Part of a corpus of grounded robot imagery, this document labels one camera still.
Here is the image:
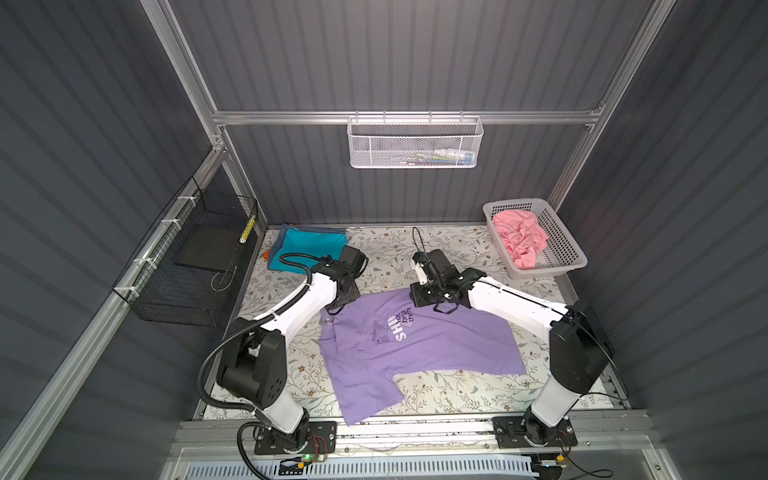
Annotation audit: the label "purple printed t shirt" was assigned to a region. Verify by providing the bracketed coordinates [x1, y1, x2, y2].
[318, 289, 526, 425]

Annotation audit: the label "white plastic laundry basket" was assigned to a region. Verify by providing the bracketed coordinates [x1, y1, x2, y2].
[483, 198, 588, 280]

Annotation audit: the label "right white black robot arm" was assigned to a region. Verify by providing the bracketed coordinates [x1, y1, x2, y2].
[411, 249, 613, 444]

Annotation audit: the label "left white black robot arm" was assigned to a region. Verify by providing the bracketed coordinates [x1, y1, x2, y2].
[199, 246, 368, 436]

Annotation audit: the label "floral patterned table mat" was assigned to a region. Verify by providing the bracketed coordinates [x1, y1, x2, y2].
[239, 225, 575, 418]

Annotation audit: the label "folded blue grey t shirt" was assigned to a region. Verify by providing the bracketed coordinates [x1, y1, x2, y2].
[266, 223, 346, 269]

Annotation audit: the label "folded teal t shirt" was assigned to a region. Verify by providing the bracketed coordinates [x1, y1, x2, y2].
[268, 228, 348, 275]

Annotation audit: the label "pink crumpled t shirt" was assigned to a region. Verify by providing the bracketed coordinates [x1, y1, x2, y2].
[492, 209, 549, 270]

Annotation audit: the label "yellow marker pen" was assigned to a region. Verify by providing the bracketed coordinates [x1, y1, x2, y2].
[239, 215, 256, 244]

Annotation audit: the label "markers in white basket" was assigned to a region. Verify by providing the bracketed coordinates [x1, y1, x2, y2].
[394, 149, 476, 168]

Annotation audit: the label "white wire mesh wall basket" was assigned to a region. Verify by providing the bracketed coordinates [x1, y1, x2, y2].
[346, 114, 484, 169]

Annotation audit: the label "black pad in wire basket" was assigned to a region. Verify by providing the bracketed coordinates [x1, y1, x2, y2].
[174, 225, 241, 273]

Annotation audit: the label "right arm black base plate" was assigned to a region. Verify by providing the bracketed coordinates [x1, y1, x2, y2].
[491, 413, 578, 449]

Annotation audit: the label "black wire wall basket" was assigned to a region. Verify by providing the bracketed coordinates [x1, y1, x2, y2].
[113, 180, 259, 327]

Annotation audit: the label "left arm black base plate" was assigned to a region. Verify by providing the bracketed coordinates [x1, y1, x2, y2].
[253, 421, 337, 455]

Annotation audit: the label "black corrugated cable hose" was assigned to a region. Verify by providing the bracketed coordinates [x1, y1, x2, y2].
[196, 251, 328, 480]

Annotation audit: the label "white ventilated cable duct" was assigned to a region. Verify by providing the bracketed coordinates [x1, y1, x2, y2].
[179, 454, 538, 480]

